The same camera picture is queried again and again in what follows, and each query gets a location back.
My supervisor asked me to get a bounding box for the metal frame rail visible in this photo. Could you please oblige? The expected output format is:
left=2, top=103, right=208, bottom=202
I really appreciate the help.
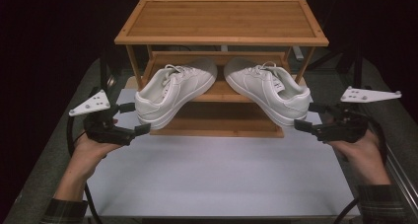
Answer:
left=384, top=143, right=418, bottom=208

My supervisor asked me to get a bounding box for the white sneaker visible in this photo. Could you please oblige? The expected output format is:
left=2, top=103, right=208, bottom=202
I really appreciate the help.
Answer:
left=223, top=56, right=313, bottom=129
left=134, top=57, right=219, bottom=131

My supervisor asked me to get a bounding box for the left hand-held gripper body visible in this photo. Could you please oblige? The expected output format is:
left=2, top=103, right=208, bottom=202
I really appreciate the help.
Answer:
left=68, top=89, right=137, bottom=147

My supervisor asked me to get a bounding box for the wooden shoe rack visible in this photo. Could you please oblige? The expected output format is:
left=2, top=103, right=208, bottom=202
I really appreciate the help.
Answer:
left=113, top=0, right=330, bottom=139

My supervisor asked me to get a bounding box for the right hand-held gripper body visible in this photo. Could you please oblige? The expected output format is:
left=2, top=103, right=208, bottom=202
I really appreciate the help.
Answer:
left=310, top=85, right=403, bottom=145

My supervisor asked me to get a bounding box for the black stand pole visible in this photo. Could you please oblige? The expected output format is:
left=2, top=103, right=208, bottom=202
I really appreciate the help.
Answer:
left=99, top=44, right=111, bottom=94
left=352, top=47, right=365, bottom=88

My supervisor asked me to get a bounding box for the person's left hand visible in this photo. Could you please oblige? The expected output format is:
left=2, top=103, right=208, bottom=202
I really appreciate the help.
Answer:
left=69, top=118, right=124, bottom=180

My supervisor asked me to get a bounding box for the person's right hand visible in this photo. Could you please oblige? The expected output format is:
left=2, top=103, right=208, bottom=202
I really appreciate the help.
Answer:
left=326, top=113, right=392, bottom=187

